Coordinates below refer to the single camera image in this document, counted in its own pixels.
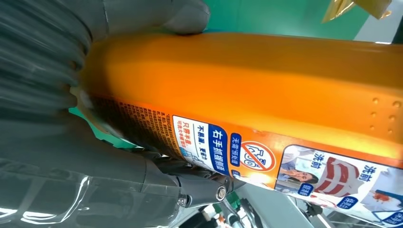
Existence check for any yellow taped cardboard box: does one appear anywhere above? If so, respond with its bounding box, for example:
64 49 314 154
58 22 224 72
321 0 393 23

